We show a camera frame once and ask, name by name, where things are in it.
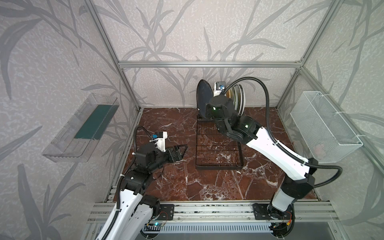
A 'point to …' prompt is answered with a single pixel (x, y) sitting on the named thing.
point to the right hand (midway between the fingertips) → (212, 98)
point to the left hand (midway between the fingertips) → (182, 148)
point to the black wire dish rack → (214, 149)
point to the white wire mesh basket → (327, 137)
